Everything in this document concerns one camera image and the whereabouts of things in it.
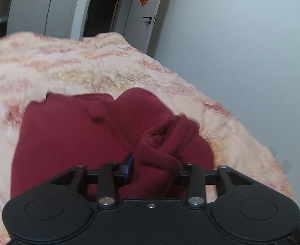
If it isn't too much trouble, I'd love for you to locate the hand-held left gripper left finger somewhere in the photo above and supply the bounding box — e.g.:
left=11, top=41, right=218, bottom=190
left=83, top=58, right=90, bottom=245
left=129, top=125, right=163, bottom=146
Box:
left=51, top=153, right=135, bottom=208

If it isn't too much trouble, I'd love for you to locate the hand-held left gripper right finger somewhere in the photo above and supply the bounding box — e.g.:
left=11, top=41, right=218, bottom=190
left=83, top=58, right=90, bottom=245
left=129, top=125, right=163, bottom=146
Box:
left=179, top=162, right=254, bottom=208

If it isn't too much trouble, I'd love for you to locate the dark red sweater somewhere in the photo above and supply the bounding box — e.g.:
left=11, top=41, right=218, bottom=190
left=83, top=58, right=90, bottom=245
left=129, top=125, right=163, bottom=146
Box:
left=11, top=87, right=215, bottom=200

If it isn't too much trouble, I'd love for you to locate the white room door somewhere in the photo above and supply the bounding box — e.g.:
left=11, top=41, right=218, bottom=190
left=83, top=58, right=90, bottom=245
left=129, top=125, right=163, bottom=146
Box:
left=124, top=0, right=176, bottom=55

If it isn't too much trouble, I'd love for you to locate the grey wardrobe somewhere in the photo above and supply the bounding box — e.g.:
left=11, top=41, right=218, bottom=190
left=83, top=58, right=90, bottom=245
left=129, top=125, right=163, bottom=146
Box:
left=0, top=0, right=89, bottom=41

